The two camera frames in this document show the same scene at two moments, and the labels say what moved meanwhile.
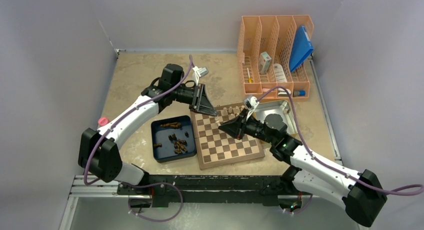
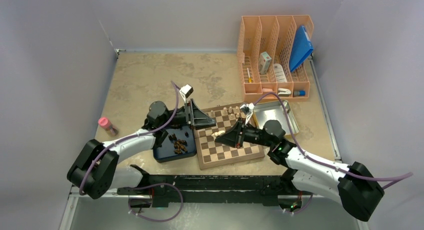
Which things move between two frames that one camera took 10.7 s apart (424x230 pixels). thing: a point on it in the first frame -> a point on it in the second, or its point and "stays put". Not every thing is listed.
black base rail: x=164 y=190 stays put
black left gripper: x=200 y=101 -> x=199 y=119
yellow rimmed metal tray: x=281 y=107 stays put
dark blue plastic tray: x=173 y=138 stays put
